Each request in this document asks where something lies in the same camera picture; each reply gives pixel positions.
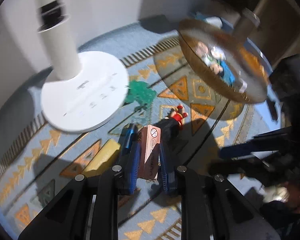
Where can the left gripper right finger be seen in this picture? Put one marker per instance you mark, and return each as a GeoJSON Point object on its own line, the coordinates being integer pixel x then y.
{"type": "Point", "coordinates": [211, 207]}

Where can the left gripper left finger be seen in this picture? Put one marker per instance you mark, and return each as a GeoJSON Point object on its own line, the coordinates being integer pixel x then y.
{"type": "Point", "coordinates": [86, 208]}

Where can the pink small box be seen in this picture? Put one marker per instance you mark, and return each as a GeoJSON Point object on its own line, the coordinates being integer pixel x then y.
{"type": "Point", "coordinates": [149, 139]}

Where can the blue block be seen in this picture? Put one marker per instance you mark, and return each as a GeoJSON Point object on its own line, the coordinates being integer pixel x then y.
{"type": "Point", "coordinates": [227, 75]}

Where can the cartoon figure toy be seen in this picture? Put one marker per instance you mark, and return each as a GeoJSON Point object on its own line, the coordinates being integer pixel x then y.
{"type": "Point", "coordinates": [211, 57]}

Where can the right hand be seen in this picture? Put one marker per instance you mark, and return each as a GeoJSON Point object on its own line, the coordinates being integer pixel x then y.
{"type": "Point", "coordinates": [284, 197]}

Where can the yellow eraser block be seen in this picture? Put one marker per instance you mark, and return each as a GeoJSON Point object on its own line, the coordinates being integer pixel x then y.
{"type": "Point", "coordinates": [103, 160]}

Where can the blue pen-like object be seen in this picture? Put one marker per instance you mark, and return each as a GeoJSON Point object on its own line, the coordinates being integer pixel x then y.
{"type": "Point", "coordinates": [128, 136]}

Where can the black red toy figure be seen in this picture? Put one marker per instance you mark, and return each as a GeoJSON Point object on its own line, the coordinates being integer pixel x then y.
{"type": "Point", "coordinates": [172, 124]}

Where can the pink plate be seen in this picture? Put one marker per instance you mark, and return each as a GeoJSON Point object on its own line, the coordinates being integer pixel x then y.
{"type": "Point", "coordinates": [256, 60]}

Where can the amber glass bowl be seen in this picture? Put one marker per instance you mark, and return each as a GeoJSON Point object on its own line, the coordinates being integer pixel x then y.
{"type": "Point", "coordinates": [189, 80]}

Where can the white desk lamp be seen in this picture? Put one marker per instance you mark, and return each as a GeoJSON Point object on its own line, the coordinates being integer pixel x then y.
{"type": "Point", "coordinates": [84, 90]}

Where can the dark green leaf toy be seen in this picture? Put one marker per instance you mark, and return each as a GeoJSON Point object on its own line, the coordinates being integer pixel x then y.
{"type": "Point", "coordinates": [138, 91]}

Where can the grey cylindrical tumbler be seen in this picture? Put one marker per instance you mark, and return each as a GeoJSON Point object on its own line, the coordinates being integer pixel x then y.
{"type": "Point", "coordinates": [246, 24]}

